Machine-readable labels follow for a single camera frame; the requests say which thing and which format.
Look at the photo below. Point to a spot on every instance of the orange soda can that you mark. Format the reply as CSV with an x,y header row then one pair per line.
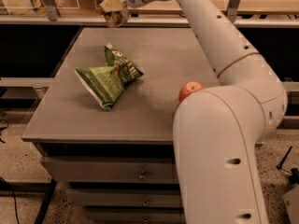
x,y
117,18

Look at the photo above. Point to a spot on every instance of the green chip bag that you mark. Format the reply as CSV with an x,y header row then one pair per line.
x,y
107,83

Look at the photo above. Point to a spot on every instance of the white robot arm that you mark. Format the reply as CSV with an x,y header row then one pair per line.
x,y
215,130

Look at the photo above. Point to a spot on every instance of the red apple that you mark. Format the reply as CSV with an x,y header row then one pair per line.
x,y
188,89

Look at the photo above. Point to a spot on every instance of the grey drawer cabinet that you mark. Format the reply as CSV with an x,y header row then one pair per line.
x,y
69,123

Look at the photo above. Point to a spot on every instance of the top drawer with knob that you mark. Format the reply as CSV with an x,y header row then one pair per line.
x,y
113,170

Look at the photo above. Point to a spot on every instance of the drawer with knob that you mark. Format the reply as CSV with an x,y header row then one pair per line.
x,y
141,216
126,197
113,170

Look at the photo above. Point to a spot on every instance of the middle drawer with knob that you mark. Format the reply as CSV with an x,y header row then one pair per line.
x,y
126,197

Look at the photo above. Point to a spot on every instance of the bottom drawer with knob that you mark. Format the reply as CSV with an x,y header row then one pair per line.
x,y
141,216

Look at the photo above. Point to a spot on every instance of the grey box on floor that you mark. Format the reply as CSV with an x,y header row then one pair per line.
x,y
291,200

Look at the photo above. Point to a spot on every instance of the metal railing post left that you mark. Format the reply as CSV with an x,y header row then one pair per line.
x,y
51,9

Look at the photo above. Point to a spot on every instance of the metal railing post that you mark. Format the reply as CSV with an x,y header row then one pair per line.
x,y
232,9
51,9

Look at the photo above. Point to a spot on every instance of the metal railing post right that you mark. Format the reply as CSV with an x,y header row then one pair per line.
x,y
232,9

